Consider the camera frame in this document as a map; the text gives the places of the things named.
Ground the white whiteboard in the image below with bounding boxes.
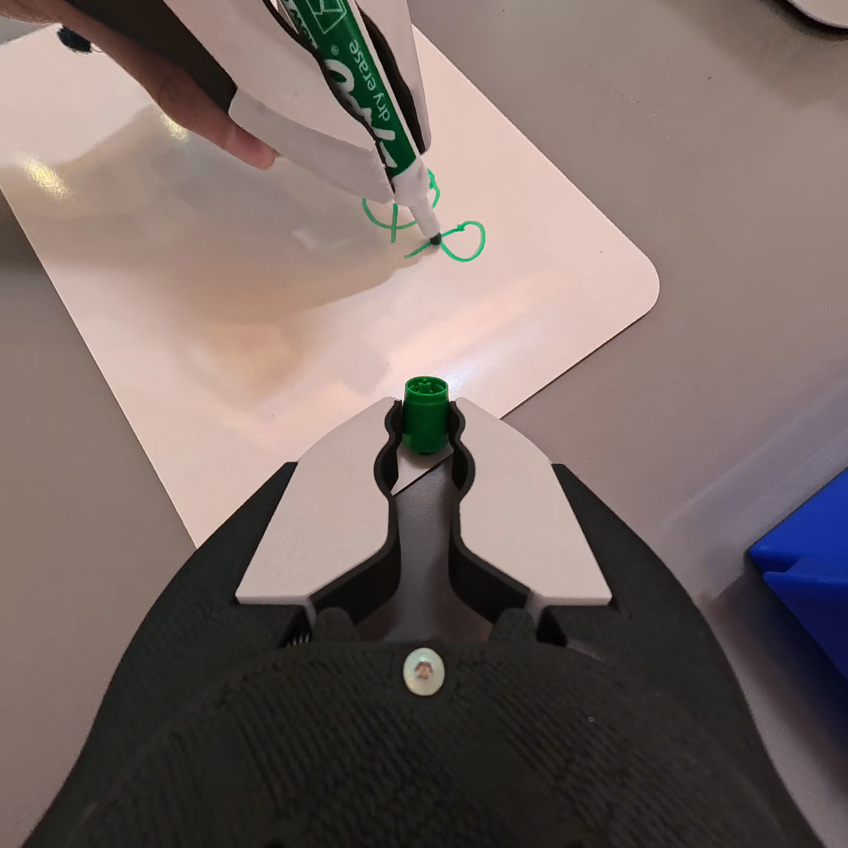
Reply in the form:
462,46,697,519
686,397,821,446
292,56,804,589
0,23,661,547

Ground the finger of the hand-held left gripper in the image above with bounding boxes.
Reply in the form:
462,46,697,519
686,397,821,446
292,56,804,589
354,0,434,156
166,0,396,204

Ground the wooden sign stand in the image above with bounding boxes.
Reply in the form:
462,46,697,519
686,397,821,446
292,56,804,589
775,0,848,30

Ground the green marker cap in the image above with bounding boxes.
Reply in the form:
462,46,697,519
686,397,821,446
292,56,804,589
402,376,453,457

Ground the green dry-erase marker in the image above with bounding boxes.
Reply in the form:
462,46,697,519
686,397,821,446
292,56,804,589
275,0,443,245

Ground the person's left hand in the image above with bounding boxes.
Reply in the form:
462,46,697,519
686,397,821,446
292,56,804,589
0,0,279,170

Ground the blue plastic bin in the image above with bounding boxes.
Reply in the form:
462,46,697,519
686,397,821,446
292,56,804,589
747,467,848,686

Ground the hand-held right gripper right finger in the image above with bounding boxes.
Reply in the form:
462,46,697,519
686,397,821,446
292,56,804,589
447,396,613,627

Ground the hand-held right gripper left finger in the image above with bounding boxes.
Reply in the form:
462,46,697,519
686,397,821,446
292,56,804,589
235,397,405,624

